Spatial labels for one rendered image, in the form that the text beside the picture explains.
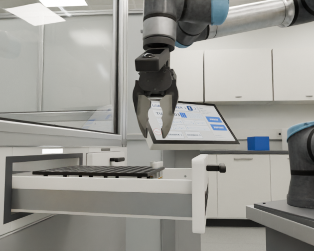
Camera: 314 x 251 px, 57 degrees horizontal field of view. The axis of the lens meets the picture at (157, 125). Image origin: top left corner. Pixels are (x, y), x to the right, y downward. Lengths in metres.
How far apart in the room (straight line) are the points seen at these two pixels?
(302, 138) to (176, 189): 0.51
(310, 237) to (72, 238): 0.57
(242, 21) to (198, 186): 0.56
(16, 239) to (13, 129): 0.20
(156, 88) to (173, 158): 0.89
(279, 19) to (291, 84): 3.29
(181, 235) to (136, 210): 1.07
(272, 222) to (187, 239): 0.74
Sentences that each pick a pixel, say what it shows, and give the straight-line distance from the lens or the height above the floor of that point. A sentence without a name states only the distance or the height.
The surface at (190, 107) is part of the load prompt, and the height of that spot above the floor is 1.16.
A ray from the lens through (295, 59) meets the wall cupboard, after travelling 4.32.
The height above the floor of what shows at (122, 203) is 0.85.
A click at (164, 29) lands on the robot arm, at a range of 0.65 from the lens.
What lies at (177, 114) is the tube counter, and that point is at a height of 1.11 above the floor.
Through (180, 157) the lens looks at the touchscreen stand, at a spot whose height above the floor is 0.89.
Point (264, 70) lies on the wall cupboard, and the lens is 4.15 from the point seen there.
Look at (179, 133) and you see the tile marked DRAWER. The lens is 1.39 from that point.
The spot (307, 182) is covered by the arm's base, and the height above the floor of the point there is 0.85.
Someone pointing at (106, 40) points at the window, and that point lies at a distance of 1.07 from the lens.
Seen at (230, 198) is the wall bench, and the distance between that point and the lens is 3.62.
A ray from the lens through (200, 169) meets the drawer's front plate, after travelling 0.44.
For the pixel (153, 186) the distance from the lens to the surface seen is 0.47.
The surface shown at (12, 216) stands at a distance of 0.59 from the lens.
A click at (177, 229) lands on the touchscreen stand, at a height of 0.54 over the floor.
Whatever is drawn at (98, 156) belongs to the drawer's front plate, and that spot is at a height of 0.92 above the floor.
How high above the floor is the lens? 0.95
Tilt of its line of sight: 4 degrees up
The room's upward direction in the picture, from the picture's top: straight up
